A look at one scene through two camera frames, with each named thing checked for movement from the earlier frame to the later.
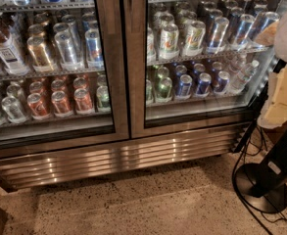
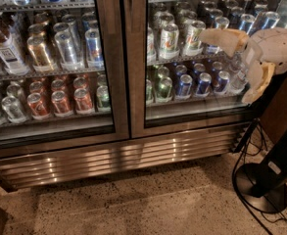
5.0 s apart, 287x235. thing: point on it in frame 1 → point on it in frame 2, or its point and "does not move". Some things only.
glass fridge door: x=57 y=70 does not move
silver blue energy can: x=217 y=34 does not move
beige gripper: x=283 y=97 → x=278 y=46
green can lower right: x=164 y=92 does not move
